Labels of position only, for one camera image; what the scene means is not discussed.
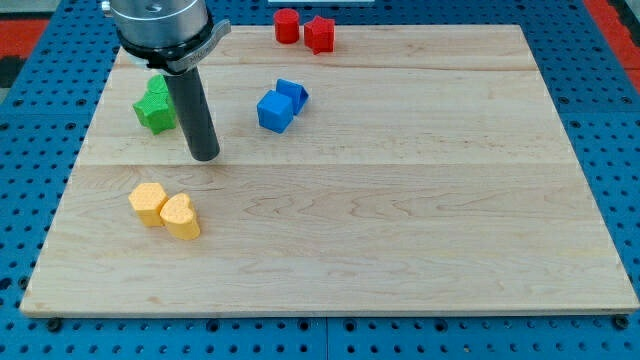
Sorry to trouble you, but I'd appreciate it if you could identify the green star block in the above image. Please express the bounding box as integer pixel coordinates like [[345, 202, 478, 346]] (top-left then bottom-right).
[[132, 92, 176, 135]]

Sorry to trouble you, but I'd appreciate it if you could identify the blue cube block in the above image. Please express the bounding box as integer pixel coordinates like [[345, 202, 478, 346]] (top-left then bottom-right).
[[257, 90, 294, 133]]

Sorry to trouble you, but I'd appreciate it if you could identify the blue triangle block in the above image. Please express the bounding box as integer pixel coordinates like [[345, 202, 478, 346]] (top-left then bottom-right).
[[276, 79, 309, 115]]

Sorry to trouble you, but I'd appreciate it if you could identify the yellow heart block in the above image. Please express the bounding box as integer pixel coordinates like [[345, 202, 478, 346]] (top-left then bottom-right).
[[160, 193, 201, 240]]

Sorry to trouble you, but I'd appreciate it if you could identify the red star block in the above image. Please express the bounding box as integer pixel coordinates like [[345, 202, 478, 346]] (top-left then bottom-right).
[[303, 16, 335, 55]]

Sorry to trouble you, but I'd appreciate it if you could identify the red cylinder block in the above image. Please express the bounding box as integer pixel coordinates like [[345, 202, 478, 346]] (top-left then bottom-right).
[[273, 8, 300, 44]]

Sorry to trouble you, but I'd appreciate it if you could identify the green round block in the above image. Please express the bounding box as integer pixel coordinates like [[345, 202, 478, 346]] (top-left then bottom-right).
[[146, 75, 168, 94]]

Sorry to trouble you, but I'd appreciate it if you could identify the light wooden board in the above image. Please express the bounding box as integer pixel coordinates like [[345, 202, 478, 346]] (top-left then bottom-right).
[[21, 25, 639, 318]]

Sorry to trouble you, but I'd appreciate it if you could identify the yellow hexagon block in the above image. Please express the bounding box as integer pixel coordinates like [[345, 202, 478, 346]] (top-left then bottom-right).
[[128, 182, 168, 227]]

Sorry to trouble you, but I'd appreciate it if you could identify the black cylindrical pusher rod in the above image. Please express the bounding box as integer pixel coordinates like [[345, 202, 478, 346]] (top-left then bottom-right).
[[164, 68, 220, 162]]

